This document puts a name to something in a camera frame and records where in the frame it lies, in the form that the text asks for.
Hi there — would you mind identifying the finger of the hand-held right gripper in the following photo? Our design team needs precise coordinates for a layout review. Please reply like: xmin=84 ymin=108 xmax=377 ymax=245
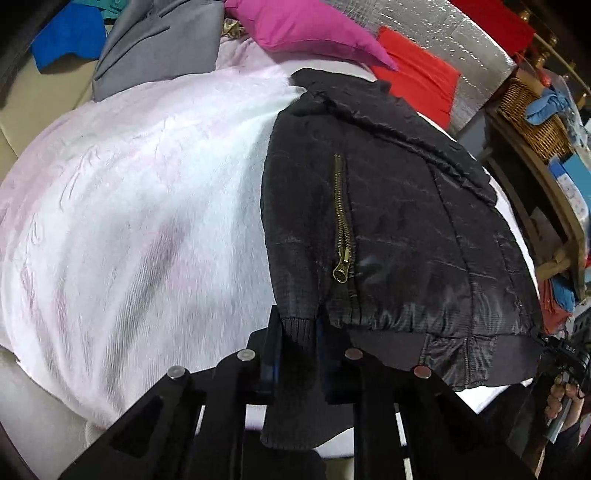
xmin=530 ymin=329 xmax=555 ymax=360

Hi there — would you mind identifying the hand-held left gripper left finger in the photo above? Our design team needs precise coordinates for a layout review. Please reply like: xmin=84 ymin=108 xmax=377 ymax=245
xmin=58 ymin=305 xmax=284 ymax=480

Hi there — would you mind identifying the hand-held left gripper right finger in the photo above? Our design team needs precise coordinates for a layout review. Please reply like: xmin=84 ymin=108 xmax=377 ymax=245
xmin=316 ymin=319 xmax=536 ymax=480

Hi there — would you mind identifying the black puffer jacket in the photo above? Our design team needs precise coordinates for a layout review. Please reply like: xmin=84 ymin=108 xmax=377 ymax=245
xmin=259 ymin=68 xmax=546 ymax=450

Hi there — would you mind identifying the person's right forearm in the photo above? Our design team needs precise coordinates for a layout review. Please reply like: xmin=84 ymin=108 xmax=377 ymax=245
xmin=551 ymin=415 xmax=591 ymax=480

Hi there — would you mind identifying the person's right hand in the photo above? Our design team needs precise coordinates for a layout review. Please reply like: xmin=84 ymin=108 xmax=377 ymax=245
xmin=546 ymin=382 xmax=591 ymax=424

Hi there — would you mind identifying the coral cloth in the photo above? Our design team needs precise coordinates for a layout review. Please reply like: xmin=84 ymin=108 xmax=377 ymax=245
xmin=538 ymin=277 xmax=574 ymax=336

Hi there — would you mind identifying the white printed packet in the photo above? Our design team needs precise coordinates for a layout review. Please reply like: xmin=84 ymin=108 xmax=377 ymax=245
xmin=556 ymin=172 xmax=583 ymax=219

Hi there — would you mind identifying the wooden shelf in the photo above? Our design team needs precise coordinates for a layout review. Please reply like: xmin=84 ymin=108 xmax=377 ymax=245
xmin=485 ymin=104 xmax=591 ymax=302

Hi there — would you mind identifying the blue cardboard box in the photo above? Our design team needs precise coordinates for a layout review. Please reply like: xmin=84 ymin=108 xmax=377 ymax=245
xmin=549 ymin=154 xmax=588 ymax=177

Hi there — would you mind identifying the white embossed blanket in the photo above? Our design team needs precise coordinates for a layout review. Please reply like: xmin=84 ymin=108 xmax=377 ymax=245
xmin=0 ymin=37 xmax=541 ymax=446

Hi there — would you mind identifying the wicker basket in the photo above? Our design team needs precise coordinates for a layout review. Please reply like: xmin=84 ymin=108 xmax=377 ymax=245
xmin=499 ymin=76 xmax=574 ymax=163

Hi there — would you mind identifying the light blue cloth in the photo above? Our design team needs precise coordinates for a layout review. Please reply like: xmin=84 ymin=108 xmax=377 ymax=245
xmin=526 ymin=88 xmax=574 ymax=127

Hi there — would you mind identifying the wooden stair railing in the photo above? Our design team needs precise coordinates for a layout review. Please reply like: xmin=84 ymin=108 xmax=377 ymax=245
xmin=515 ymin=9 xmax=591 ymax=95

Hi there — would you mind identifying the red pillow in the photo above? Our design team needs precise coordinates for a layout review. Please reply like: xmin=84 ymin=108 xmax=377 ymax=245
xmin=372 ymin=26 xmax=462 ymax=136

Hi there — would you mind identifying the silver insulation mat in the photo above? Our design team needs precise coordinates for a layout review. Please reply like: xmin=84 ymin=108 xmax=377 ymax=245
xmin=318 ymin=0 xmax=519 ymax=136

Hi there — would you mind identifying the red velvet cloth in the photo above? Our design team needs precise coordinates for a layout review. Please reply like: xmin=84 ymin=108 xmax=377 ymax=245
xmin=450 ymin=0 xmax=537 ymax=52

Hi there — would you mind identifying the grey garment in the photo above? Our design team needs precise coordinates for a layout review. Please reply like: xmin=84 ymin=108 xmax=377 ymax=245
xmin=92 ymin=0 xmax=226 ymax=103

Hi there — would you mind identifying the pink pillow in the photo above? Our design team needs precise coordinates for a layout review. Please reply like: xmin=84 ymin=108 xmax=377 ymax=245
xmin=224 ymin=0 xmax=399 ymax=71

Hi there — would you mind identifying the beige sofa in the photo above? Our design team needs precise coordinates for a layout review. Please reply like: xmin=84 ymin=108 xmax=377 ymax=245
xmin=0 ymin=58 xmax=100 ymax=172

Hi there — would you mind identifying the blue garment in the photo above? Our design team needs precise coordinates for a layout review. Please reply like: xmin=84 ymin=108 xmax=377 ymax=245
xmin=31 ymin=4 xmax=108 ymax=73

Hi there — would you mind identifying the teal garment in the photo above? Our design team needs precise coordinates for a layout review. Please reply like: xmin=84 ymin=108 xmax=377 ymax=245
xmin=69 ymin=0 xmax=139 ymax=24

